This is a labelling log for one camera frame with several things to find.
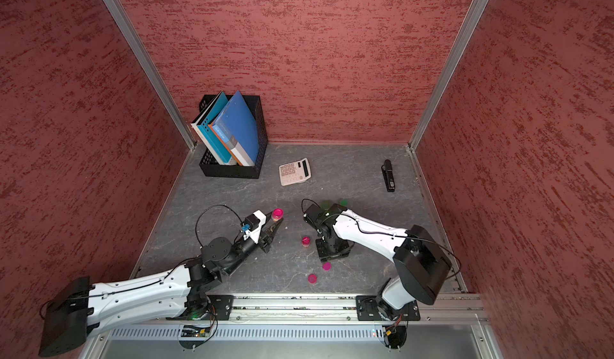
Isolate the orange spine book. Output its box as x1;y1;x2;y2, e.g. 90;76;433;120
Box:
207;125;238;165

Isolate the pink calculator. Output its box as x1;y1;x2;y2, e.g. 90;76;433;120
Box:
278;158;313;186

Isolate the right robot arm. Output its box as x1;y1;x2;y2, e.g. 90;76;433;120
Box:
302;198;461;322

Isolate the blue book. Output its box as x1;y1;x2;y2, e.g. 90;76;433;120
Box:
213;91;259;167

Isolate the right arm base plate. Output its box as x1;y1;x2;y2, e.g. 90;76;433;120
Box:
356;296;421;322

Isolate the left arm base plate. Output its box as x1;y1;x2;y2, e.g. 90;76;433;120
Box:
188;295;235;322

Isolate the teal book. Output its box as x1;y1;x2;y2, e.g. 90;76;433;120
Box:
191;91;234;165

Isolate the black mesh file holder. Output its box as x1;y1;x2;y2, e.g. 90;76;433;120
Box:
191;92;269;179

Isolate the black stapler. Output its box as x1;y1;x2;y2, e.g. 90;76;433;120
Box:
382;159;396;192

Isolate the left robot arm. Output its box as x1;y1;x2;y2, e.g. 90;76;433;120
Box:
38;209;283;357

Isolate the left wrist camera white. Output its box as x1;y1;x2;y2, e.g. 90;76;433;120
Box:
241;210;267;244

